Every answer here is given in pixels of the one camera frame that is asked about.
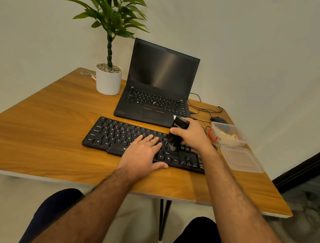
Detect person's left hand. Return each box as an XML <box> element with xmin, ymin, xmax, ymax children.
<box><xmin>117</xmin><ymin>134</ymin><xmax>169</xmax><ymax>185</ymax></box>

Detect person's right hand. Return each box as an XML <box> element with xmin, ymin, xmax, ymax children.
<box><xmin>170</xmin><ymin>118</ymin><xmax>213</xmax><ymax>154</ymax></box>

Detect black cleaning brush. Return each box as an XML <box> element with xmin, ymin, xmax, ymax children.
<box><xmin>166</xmin><ymin>116</ymin><xmax>190</xmax><ymax>152</ymax></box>

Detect black external keyboard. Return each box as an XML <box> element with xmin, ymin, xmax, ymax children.
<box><xmin>82</xmin><ymin>116</ymin><xmax>205</xmax><ymax>174</ymax></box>

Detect person's right forearm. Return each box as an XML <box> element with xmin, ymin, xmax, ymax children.
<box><xmin>199</xmin><ymin>146</ymin><xmax>282</xmax><ymax>243</ymax></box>

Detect person's left forearm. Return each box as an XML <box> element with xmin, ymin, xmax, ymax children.
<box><xmin>31</xmin><ymin>166</ymin><xmax>137</xmax><ymax>243</ymax></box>

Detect black computer mouse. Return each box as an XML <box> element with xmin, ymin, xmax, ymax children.
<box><xmin>210</xmin><ymin>116</ymin><xmax>229</xmax><ymax>125</ymax></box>

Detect pile of pale sticks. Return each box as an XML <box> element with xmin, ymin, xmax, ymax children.
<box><xmin>216</xmin><ymin>127</ymin><xmax>238</xmax><ymax>141</ymax></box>

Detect black table legs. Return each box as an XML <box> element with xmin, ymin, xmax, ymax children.
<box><xmin>158</xmin><ymin>199</ymin><xmax>173</xmax><ymax>242</ymax></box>

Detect clear container with red clips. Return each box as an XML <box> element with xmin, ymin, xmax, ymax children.
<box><xmin>209</xmin><ymin>121</ymin><xmax>248</xmax><ymax>147</ymax></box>

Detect black laptop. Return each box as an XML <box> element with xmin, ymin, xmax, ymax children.
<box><xmin>114</xmin><ymin>38</ymin><xmax>201</xmax><ymax>128</ymax></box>

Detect white plant pot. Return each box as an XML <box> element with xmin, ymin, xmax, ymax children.
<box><xmin>96</xmin><ymin>63</ymin><xmax>123</xmax><ymax>96</ymax></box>

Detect clear plastic lid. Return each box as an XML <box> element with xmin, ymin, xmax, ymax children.
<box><xmin>220</xmin><ymin>145</ymin><xmax>265</xmax><ymax>174</ymax></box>

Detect person's right leg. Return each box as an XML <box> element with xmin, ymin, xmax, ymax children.
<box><xmin>174</xmin><ymin>216</ymin><xmax>222</xmax><ymax>243</ymax></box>

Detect person's leg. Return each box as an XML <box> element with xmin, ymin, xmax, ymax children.
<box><xmin>19</xmin><ymin>188</ymin><xmax>85</xmax><ymax>243</ymax></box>
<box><xmin>174</xmin><ymin>216</ymin><xmax>222</xmax><ymax>243</ymax></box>

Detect person's left leg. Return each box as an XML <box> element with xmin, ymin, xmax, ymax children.
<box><xmin>19</xmin><ymin>188</ymin><xmax>85</xmax><ymax>243</ymax></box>

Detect green leafy plant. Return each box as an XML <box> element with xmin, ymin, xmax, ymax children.
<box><xmin>65</xmin><ymin>0</ymin><xmax>150</xmax><ymax>70</ymax></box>

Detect dark baseboard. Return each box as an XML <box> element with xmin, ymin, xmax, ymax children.
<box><xmin>272</xmin><ymin>151</ymin><xmax>320</xmax><ymax>193</ymax></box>

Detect black mouse cable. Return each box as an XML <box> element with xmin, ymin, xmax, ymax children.
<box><xmin>190</xmin><ymin>116</ymin><xmax>218</xmax><ymax>151</ymax></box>

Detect black laptop cable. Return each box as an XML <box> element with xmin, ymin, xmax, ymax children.
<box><xmin>187</xmin><ymin>93</ymin><xmax>224</xmax><ymax>115</ymax></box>

